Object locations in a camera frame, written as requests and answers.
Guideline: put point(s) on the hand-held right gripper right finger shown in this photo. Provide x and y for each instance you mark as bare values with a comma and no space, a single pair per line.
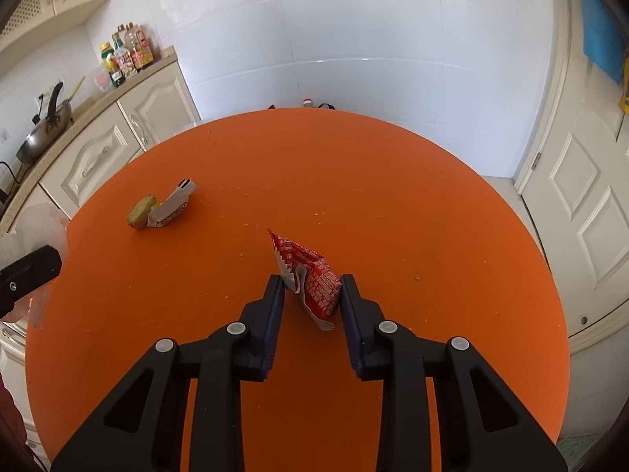
350,334

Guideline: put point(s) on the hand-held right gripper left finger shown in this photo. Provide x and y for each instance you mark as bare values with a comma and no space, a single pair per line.
275,334

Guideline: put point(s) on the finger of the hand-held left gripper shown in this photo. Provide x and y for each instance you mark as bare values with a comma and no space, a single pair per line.
34,268

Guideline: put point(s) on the large translucent plastic bag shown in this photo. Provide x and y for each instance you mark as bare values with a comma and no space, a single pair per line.
39,226

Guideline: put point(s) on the red printed snack wrapper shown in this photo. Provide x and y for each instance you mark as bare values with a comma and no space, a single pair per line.
314,275

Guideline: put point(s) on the person's left forearm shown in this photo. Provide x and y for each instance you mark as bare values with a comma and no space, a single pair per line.
11,418

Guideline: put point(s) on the cream base cabinet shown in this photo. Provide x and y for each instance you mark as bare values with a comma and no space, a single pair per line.
14,354

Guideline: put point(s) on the brown round lump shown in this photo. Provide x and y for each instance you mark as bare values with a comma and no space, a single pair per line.
140,214

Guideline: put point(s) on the shallow cream drawer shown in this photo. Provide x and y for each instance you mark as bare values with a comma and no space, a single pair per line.
93,157

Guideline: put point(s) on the white wrapper with yellow print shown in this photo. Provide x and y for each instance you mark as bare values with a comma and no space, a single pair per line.
174,201

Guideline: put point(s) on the beige countertop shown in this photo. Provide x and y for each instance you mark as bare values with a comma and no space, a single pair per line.
98,103

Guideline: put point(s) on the pink clear plastic container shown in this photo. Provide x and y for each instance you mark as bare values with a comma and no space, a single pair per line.
100,81

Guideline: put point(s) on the arched cream cabinet door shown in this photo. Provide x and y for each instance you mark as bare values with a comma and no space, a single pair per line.
162,105

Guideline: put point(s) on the dark green bottle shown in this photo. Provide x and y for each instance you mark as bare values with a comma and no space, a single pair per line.
117,74

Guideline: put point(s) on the white panel door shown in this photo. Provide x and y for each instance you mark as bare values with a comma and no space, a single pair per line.
575,182

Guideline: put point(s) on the blue apron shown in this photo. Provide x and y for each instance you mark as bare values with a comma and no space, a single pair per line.
599,29

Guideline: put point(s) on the white wall socket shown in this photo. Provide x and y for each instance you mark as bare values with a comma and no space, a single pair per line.
50,92

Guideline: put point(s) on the lattice-door wall cabinet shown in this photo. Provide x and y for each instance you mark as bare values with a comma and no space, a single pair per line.
73,7

